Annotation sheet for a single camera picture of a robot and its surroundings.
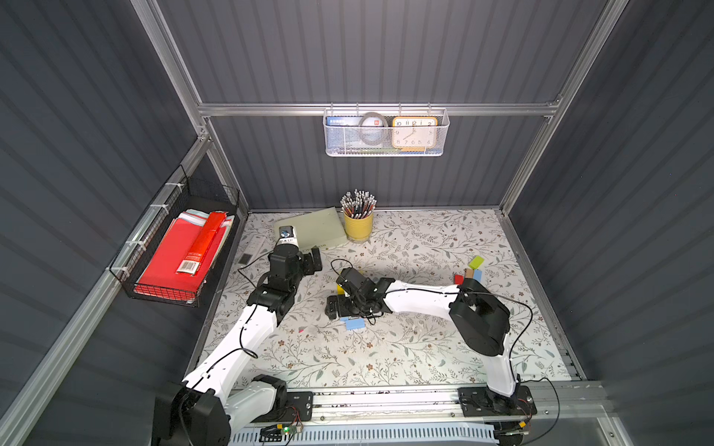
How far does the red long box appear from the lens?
2.27 ft

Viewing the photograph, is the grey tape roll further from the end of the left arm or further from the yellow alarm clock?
the end of the left arm

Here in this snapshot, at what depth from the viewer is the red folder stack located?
0.64 meters
